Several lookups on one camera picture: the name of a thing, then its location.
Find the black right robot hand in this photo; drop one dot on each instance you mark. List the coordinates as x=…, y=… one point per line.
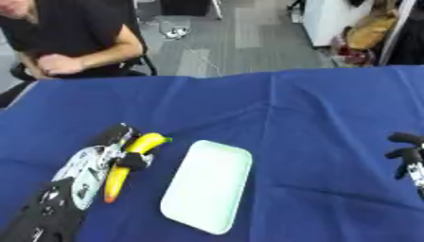
x=409, y=154

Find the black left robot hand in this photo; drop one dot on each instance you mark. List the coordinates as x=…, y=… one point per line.
x=117, y=134

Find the yellow toy banana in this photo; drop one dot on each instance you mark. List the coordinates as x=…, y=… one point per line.
x=130, y=164

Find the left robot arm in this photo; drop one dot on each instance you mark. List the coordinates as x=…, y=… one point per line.
x=60, y=195

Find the black office chair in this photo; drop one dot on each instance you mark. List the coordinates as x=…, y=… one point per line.
x=141, y=64

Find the pale green rectangular tray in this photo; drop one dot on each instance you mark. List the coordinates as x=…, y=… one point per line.
x=207, y=186

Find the person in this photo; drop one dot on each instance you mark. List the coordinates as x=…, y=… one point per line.
x=66, y=38

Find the red bag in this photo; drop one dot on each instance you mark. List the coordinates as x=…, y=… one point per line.
x=353, y=53

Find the small white floor device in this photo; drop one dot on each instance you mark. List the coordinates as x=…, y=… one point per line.
x=175, y=31

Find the tan bag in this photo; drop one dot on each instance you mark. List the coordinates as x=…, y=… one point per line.
x=370, y=30

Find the white cabinet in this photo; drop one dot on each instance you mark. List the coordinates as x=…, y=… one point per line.
x=331, y=20

